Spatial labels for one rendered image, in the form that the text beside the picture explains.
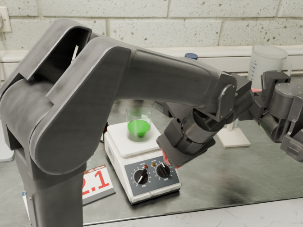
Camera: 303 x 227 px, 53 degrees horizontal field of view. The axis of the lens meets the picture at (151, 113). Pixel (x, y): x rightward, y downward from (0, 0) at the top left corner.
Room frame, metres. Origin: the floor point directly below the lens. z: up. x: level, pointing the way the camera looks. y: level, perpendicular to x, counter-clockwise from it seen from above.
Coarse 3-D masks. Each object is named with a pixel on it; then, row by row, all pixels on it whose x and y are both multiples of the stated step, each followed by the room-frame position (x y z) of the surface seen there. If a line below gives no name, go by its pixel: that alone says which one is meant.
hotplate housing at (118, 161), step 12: (108, 144) 0.59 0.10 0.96; (108, 156) 0.59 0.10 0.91; (120, 156) 0.54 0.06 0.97; (132, 156) 0.54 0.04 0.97; (144, 156) 0.54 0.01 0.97; (156, 156) 0.55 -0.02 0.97; (120, 168) 0.51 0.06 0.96; (120, 180) 0.51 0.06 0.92; (180, 180) 0.51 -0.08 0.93; (156, 192) 0.48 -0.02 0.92; (168, 192) 0.49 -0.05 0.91
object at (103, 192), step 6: (108, 174) 0.52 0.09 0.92; (108, 186) 0.50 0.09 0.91; (96, 192) 0.48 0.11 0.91; (102, 192) 0.48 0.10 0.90; (108, 192) 0.48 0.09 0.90; (114, 192) 0.48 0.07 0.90; (84, 198) 0.46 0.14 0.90; (90, 198) 0.46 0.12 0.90; (96, 198) 0.46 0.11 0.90; (84, 204) 0.44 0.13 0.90
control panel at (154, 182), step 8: (144, 160) 0.53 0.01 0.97; (152, 160) 0.54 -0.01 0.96; (160, 160) 0.54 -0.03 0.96; (128, 168) 0.51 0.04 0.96; (136, 168) 0.51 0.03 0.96; (144, 168) 0.51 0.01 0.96; (152, 168) 0.52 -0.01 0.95; (128, 176) 0.49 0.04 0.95; (152, 176) 0.50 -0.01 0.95; (168, 176) 0.51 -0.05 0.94; (176, 176) 0.52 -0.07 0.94; (136, 184) 0.48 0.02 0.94; (144, 184) 0.48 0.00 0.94; (152, 184) 0.49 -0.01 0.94; (160, 184) 0.49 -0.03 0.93; (168, 184) 0.50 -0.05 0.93; (136, 192) 0.46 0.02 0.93; (144, 192) 0.47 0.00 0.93
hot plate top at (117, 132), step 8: (112, 128) 0.62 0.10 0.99; (120, 128) 0.62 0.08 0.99; (152, 128) 0.63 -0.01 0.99; (112, 136) 0.58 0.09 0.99; (120, 136) 0.59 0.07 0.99; (152, 136) 0.60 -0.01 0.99; (120, 144) 0.56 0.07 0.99; (128, 144) 0.56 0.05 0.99; (136, 144) 0.56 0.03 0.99; (144, 144) 0.56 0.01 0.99; (152, 144) 0.57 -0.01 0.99; (120, 152) 0.53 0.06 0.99; (128, 152) 0.53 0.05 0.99; (136, 152) 0.54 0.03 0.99
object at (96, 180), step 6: (102, 168) 0.53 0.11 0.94; (90, 174) 0.51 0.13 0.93; (96, 174) 0.51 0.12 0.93; (102, 174) 0.51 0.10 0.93; (84, 180) 0.49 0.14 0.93; (90, 180) 0.50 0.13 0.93; (96, 180) 0.50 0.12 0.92; (102, 180) 0.50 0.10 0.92; (108, 180) 0.51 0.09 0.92; (84, 186) 0.48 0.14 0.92; (90, 186) 0.48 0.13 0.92; (96, 186) 0.49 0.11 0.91; (102, 186) 0.49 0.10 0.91; (84, 192) 0.47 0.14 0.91; (90, 192) 0.47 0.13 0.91
